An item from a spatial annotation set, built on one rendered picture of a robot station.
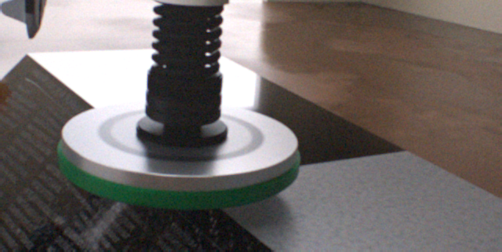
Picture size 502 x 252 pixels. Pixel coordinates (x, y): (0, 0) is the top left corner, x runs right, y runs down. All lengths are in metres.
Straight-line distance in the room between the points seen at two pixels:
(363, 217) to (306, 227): 0.06
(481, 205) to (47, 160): 0.52
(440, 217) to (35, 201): 0.46
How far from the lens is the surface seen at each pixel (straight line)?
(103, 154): 0.56
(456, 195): 0.71
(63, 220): 0.77
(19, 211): 0.85
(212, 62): 0.58
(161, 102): 0.58
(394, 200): 0.66
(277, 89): 1.02
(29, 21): 1.14
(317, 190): 0.66
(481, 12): 8.32
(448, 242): 0.60
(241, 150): 0.58
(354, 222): 0.60
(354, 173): 0.72
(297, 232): 0.57
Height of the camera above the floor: 1.08
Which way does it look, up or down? 16 degrees down
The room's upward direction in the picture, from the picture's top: 5 degrees clockwise
